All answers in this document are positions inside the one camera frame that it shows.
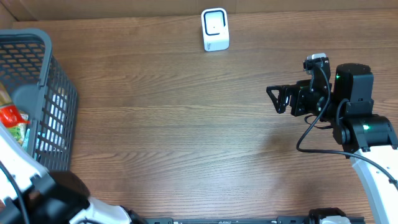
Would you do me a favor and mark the white tube with gold cap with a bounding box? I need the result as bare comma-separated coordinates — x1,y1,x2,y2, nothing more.
35,94,67,152

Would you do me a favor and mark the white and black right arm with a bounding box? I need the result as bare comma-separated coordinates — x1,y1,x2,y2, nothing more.
266,58,397,223

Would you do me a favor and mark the orange spaghetti pasta packet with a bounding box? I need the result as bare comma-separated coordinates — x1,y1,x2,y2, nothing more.
1,84,30,128

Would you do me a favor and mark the white barcode scanner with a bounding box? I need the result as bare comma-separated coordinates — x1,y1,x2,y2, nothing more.
201,7,229,52

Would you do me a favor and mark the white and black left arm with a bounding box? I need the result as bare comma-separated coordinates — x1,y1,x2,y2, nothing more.
1,126,145,224

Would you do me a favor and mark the grey plastic shopping basket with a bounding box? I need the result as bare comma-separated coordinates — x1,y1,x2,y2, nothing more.
1,29,79,170

